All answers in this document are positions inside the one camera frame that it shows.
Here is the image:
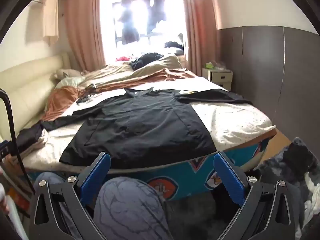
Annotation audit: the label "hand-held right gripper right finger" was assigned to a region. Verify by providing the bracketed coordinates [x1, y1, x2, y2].
[214, 151, 304, 240]

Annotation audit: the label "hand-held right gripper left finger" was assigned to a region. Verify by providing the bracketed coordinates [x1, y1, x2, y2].
[30, 151, 112, 240]

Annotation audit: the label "black jacket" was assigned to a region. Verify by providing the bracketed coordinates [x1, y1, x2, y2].
[40, 87, 253, 167]

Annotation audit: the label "pile of dark and light clothes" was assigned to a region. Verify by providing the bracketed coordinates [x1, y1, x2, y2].
[15, 122, 50, 153]

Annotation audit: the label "heap of grey and white clothes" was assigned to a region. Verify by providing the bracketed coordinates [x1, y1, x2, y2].
[255, 137, 320, 240]

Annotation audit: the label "dark clothes on duvet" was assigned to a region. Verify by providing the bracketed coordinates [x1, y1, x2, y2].
[129, 52, 165, 71]

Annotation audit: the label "dark clothes by window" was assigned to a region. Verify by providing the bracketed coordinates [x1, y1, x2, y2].
[164, 33, 185, 55]

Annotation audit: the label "person's left hand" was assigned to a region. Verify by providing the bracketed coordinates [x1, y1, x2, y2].
[0, 181, 10, 217]

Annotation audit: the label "person's leg grey pants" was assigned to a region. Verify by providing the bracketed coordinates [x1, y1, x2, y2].
[34, 171, 66, 183]
[94, 176, 173, 240]

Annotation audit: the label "bed with white patterned sheet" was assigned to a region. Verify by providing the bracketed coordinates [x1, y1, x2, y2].
[22, 62, 277, 175]

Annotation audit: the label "cream padded headboard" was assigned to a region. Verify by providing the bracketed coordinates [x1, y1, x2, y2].
[0, 52, 72, 143]

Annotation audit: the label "white pillow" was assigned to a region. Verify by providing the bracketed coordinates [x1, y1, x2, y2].
[54, 77, 86, 89]

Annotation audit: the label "cream pillow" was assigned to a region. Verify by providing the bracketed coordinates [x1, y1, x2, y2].
[55, 69, 83, 80]

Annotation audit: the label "cream nightstand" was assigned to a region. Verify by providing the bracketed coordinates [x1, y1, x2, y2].
[201, 67, 233, 90]

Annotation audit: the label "brown and beige duvet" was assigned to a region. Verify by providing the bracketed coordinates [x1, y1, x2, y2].
[41, 55, 198, 122]

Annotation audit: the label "hanging cream garment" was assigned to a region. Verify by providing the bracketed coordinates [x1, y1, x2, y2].
[41, 0, 60, 47]

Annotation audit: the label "pink curtain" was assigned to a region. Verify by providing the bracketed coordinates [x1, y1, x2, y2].
[64, 0, 105, 72]
[179, 0, 218, 70]

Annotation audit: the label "hanging grey garment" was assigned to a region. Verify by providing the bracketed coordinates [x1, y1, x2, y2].
[117, 0, 140, 44]

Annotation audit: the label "hanging dark garment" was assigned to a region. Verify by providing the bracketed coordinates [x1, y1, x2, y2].
[144, 0, 167, 33]

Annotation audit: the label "black charger cable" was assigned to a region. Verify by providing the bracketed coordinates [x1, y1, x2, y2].
[76, 83, 100, 104]

